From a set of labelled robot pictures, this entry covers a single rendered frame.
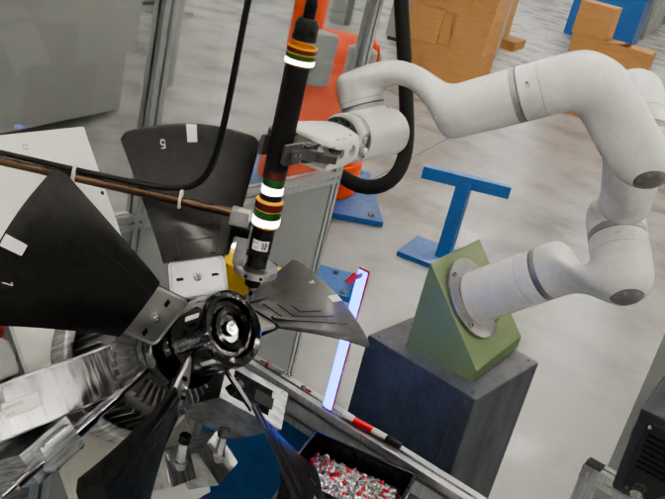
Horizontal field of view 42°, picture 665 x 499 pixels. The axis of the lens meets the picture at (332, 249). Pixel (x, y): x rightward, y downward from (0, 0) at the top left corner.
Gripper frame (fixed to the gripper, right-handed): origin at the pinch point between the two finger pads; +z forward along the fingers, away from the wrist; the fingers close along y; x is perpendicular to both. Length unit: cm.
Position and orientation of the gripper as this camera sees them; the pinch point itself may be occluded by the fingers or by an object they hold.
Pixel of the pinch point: (280, 149)
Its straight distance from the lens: 131.0
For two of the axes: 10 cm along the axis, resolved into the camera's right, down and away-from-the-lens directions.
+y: -7.8, -4.0, 4.8
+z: -5.8, 1.9, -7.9
